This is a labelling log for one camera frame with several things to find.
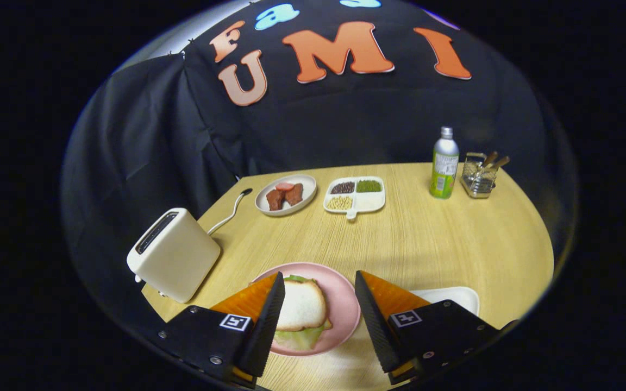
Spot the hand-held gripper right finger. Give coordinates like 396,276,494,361
354,270,501,386

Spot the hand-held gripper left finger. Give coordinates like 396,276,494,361
158,271,286,389

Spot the green lettuce leaf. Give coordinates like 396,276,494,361
274,274,334,351

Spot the toasted bread slice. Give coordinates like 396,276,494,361
276,280,328,332

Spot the pink round plate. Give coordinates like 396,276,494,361
249,262,362,357

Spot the small white plate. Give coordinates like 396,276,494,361
408,286,480,317

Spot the white toaster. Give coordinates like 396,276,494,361
126,207,221,304

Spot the white round plate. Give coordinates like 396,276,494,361
255,174,318,217

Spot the white divided dish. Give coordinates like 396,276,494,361
323,176,386,220

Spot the green and silver bottle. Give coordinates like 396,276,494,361
429,126,460,199

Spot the black backdrop cloth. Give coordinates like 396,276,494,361
60,0,577,326

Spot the white toaster cable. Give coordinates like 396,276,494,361
207,190,251,236

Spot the metal wire utensil basket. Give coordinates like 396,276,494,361
460,152,500,199

